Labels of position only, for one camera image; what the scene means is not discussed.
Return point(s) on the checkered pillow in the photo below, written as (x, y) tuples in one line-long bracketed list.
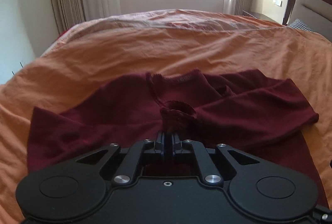
[(302, 24)]

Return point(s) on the maroon sweater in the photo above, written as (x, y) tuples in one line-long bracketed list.
[(103, 115)]

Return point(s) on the white wall socket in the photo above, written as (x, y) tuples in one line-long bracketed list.
[(277, 2)]

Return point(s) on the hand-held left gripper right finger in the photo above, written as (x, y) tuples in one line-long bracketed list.
[(174, 144)]

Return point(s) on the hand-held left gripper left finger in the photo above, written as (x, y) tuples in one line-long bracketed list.
[(161, 144)]

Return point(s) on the orange bed sheet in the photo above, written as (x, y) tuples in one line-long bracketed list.
[(166, 50)]

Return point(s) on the dark wooden nightstand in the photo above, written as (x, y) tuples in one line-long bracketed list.
[(259, 16)]

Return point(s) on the wooden padded headboard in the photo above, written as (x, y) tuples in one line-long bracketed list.
[(311, 3)]

